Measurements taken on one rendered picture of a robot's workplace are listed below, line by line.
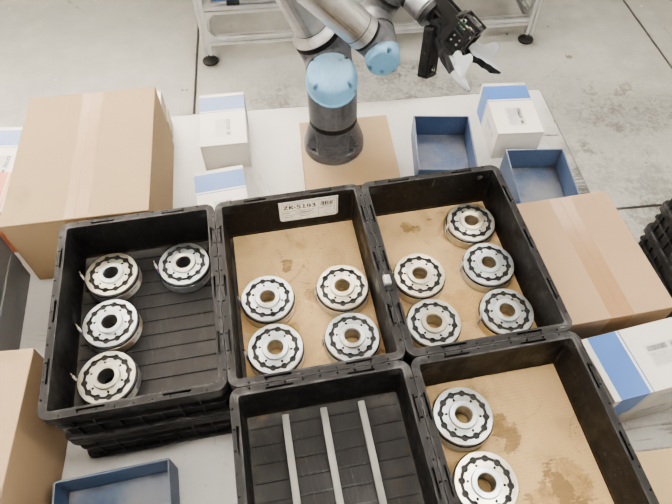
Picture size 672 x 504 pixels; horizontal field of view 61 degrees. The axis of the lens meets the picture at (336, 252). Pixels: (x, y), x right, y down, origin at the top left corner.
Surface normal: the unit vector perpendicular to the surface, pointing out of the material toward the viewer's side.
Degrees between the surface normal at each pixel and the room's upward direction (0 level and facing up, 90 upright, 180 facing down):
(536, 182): 0
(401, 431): 0
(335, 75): 9
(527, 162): 90
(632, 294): 0
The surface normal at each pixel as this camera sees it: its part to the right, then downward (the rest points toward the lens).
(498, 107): 0.00, -0.58
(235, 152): 0.14, 0.81
